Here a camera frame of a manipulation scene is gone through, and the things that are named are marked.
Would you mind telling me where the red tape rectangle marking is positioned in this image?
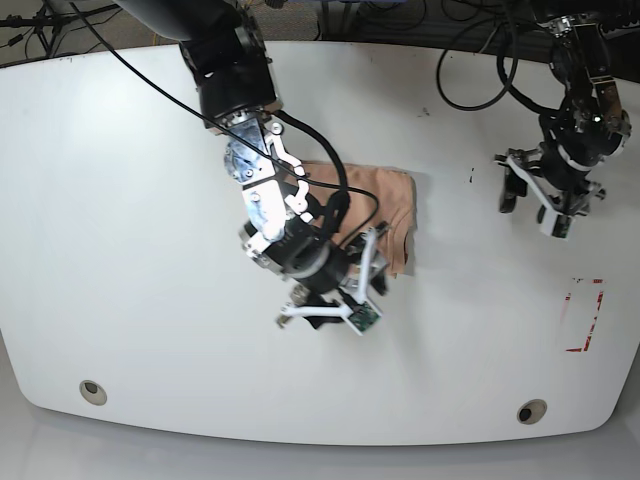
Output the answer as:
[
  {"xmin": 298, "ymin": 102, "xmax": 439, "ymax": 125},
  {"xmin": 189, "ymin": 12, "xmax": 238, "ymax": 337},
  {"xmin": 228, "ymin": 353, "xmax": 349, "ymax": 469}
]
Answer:
[{"xmin": 559, "ymin": 277, "xmax": 605, "ymax": 353}]

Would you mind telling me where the peach T-shirt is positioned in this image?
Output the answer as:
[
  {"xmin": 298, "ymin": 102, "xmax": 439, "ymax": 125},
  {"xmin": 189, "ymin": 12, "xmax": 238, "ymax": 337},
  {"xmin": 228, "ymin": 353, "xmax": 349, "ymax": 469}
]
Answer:
[{"xmin": 333, "ymin": 164, "xmax": 416, "ymax": 277}]

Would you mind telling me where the right table grommet hole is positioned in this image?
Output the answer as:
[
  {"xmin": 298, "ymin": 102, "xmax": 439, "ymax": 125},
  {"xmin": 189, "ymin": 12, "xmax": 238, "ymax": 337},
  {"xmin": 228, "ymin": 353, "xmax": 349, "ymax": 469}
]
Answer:
[{"xmin": 517, "ymin": 399, "xmax": 548, "ymax": 425}]

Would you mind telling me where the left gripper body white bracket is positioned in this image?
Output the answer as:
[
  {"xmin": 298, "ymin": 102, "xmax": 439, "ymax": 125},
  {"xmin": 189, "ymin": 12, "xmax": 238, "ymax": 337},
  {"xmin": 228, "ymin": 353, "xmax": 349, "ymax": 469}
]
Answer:
[{"xmin": 494, "ymin": 147, "xmax": 606, "ymax": 217}]

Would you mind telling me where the table grommet hole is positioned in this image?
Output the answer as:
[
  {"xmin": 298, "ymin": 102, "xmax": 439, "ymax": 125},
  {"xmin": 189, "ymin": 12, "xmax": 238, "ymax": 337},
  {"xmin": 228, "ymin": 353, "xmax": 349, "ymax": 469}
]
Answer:
[
  {"xmin": 79, "ymin": 380, "xmax": 107, "ymax": 406},
  {"xmin": 517, "ymin": 399, "xmax": 548, "ymax": 425}
]

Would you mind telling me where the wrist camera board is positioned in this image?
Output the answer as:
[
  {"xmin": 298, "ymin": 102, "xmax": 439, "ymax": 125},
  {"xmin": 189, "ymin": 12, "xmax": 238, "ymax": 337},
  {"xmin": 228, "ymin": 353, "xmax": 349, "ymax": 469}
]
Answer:
[
  {"xmin": 537, "ymin": 206, "xmax": 573, "ymax": 240},
  {"xmin": 346, "ymin": 300, "xmax": 382, "ymax": 336}
]

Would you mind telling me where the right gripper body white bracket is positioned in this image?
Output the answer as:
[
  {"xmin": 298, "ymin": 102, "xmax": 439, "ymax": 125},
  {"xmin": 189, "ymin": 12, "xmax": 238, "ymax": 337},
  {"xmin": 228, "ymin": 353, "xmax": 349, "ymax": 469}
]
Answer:
[{"xmin": 276, "ymin": 222, "xmax": 389, "ymax": 328}]

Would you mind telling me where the black tripod stand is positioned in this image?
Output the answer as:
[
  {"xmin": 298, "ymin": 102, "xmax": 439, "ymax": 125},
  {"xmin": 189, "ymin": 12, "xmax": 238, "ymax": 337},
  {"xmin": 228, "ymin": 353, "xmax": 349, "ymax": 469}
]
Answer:
[{"xmin": 1, "ymin": 1, "xmax": 121, "ymax": 61}]

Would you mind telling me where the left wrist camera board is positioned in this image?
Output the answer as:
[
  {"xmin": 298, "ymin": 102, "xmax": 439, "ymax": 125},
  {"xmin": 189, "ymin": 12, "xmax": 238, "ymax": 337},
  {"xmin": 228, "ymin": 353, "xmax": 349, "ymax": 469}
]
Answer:
[{"xmin": 537, "ymin": 206, "xmax": 573, "ymax": 240}]

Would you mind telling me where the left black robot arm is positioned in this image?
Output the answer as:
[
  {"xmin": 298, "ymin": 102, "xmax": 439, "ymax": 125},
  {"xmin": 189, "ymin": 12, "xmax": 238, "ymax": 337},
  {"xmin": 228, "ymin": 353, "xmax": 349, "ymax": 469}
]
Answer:
[{"xmin": 476, "ymin": 1, "xmax": 634, "ymax": 222}]

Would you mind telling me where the left table grommet hole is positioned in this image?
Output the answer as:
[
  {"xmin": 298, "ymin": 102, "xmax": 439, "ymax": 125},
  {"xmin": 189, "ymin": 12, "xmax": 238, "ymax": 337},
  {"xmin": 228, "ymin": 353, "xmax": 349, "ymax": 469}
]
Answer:
[{"xmin": 79, "ymin": 380, "xmax": 107, "ymax": 406}]

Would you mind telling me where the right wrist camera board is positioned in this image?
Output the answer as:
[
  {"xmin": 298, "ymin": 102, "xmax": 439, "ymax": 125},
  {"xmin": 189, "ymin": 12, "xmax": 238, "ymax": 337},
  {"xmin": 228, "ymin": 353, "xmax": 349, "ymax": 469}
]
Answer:
[{"xmin": 346, "ymin": 300, "xmax": 382, "ymax": 336}]

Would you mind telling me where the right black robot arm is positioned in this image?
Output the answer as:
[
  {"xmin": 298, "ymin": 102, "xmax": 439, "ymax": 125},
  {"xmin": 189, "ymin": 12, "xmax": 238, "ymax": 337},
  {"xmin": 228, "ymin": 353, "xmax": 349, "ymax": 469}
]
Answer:
[{"xmin": 123, "ymin": 1, "xmax": 388, "ymax": 335}]

